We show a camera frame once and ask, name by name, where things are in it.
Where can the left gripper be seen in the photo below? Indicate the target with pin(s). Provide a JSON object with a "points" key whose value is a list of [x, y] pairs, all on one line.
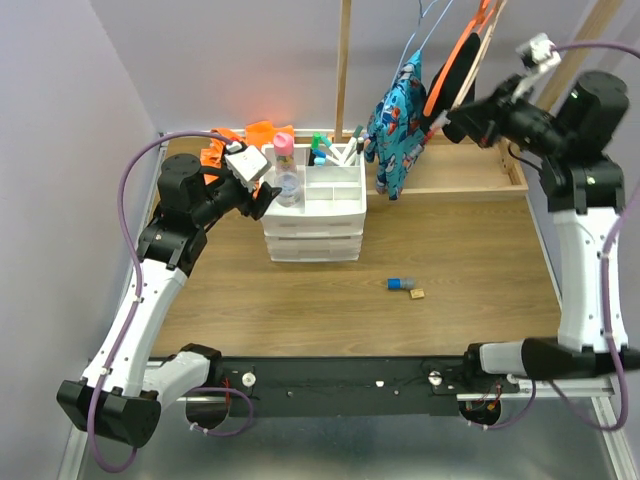
{"points": [[256, 207]]}

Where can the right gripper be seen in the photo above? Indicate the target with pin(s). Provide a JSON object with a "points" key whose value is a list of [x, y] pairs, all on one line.
{"points": [[484, 121]]}

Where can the clear jar of paperclips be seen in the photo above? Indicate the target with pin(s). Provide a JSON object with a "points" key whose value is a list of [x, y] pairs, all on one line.
{"points": [[290, 189]]}

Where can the pink capped pen tube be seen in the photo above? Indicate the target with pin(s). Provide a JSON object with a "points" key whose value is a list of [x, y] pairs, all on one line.
{"points": [[283, 144]]}

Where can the white plastic drawer organizer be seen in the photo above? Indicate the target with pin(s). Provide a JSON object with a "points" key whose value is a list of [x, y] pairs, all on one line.
{"points": [[327, 225]]}

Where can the blue capped white marker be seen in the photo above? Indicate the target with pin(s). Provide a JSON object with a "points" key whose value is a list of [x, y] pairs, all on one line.
{"points": [[330, 159]]}

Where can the black green highlighter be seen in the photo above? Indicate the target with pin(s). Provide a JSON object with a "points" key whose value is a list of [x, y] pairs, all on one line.
{"points": [[314, 148]]}

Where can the teal capped white marker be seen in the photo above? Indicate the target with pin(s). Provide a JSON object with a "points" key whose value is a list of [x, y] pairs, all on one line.
{"points": [[332, 148]]}

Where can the black capped white marker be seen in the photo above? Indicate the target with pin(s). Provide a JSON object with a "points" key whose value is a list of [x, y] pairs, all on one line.
{"points": [[360, 145]]}

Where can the green capped white marker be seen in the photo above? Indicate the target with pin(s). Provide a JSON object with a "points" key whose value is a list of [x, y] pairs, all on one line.
{"points": [[350, 146]]}

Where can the blue grey stamp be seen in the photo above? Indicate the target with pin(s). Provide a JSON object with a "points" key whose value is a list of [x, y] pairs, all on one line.
{"points": [[400, 284]]}

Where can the small tan eraser block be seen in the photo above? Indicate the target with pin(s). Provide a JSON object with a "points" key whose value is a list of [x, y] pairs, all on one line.
{"points": [[416, 293]]}

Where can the orange red pen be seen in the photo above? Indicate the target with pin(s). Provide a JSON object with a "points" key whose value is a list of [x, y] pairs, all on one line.
{"points": [[434, 125]]}

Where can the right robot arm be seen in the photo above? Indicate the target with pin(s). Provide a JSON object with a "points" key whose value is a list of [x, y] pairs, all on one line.
{"points": [[585, 196]]}

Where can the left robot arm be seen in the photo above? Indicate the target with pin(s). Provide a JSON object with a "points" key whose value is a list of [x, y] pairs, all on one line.
{"points": [[116, 398]]}

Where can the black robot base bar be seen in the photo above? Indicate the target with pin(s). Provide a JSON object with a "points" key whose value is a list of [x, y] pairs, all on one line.
{"points": [[287, 387]]}

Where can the black garment on hanger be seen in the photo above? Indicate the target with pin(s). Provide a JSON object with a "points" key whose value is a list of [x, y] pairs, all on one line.
{"points": [[451, 86]]}

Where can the blue patterned shirt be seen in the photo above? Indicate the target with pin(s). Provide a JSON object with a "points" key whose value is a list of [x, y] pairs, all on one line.
{"points": [[394, 128]]}

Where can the orange tie-dye cloth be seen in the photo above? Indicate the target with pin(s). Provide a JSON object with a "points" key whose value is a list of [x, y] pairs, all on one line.
{"points": [[257, 134]]}

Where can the wooden hanger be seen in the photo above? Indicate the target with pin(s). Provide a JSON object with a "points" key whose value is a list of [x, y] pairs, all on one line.
{"points": [[488, 25]]}

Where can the orange hanger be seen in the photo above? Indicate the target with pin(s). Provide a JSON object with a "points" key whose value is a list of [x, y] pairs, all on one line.
{"points": [[475, 25]]}

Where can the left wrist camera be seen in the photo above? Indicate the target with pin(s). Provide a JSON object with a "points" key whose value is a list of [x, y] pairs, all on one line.
{"points": [[247, 163]]}

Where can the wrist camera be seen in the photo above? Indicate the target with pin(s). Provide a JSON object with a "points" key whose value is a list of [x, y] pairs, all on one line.
{"points": [[247, 163], [539, 57]]}

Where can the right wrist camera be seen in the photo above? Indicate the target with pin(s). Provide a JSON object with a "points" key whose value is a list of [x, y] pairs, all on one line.
{"points": [[539, 57]]}

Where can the light blue wire hanger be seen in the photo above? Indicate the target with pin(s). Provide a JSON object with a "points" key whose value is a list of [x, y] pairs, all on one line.
{"points": [[430, 16]]}

